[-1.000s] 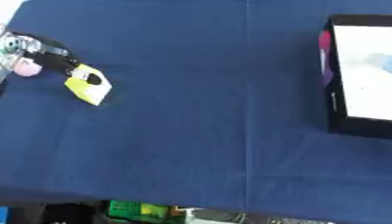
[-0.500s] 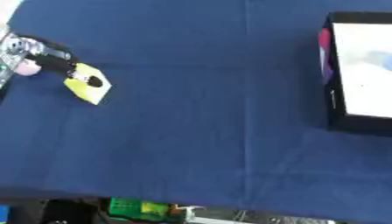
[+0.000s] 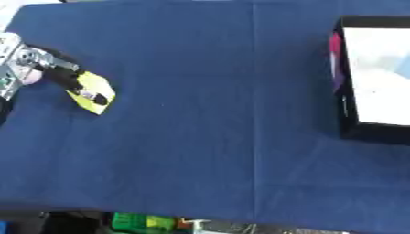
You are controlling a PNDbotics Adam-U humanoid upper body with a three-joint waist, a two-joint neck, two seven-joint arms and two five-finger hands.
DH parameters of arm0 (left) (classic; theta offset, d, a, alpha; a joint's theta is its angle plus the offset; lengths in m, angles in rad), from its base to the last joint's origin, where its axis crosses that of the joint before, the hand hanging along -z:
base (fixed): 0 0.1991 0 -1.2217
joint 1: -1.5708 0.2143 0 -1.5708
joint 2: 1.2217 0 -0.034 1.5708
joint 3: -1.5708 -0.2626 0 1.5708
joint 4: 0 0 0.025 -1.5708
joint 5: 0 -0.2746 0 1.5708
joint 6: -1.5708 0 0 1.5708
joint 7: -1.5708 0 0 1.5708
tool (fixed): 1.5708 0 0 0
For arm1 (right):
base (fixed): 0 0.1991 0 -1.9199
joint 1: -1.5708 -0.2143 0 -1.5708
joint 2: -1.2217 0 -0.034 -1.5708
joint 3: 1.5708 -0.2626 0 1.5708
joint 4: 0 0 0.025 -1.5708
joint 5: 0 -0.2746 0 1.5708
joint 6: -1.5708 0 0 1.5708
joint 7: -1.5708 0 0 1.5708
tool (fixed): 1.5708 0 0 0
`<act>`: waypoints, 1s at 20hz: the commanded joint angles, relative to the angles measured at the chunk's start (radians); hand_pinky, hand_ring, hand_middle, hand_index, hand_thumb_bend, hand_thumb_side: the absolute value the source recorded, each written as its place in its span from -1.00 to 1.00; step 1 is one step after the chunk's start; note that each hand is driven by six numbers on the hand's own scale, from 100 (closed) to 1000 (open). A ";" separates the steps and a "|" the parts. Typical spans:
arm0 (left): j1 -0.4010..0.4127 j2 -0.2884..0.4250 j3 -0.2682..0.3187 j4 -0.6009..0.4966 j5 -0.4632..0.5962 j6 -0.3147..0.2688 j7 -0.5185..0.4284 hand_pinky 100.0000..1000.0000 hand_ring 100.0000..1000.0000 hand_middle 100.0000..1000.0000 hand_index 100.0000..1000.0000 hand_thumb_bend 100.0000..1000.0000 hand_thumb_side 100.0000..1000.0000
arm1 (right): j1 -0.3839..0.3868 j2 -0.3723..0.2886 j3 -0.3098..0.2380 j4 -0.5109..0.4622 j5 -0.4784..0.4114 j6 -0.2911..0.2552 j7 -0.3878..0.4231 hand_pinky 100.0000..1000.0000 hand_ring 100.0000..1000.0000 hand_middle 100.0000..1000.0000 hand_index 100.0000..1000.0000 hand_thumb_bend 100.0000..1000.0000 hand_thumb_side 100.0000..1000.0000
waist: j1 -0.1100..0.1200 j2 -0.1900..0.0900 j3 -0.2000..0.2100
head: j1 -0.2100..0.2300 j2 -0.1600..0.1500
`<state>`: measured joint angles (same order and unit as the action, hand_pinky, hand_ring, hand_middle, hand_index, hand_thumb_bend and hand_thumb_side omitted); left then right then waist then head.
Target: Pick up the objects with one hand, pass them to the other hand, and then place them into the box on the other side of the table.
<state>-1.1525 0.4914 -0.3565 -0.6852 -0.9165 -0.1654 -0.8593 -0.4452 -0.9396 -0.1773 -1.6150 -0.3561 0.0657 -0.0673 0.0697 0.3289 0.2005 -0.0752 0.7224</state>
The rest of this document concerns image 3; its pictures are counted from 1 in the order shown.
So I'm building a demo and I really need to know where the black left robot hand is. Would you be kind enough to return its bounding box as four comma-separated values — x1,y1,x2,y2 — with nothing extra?
24,44,111,106

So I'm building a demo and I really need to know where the yellow block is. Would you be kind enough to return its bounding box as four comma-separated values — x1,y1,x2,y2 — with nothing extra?
64,70,117,116

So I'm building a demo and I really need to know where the black box white inside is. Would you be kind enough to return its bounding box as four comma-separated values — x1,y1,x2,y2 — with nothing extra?
328,15,410,146

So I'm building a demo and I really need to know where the green crate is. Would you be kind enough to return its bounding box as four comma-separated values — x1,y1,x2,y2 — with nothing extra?
109,212,178,234

